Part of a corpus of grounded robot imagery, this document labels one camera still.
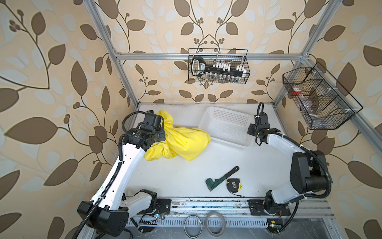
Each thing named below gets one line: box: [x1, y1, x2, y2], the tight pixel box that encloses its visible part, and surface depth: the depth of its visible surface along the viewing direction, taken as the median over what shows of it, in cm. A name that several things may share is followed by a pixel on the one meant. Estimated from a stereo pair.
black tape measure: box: [226, 178, 242, 193], surface depth 81 cm
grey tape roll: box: [204, 210, 227, 238], surface depth 68 cm
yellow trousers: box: [144, 110, 211, 162], surface depth 79 cm
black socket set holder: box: [191, 56, 247, 77], surface depth 84 cm
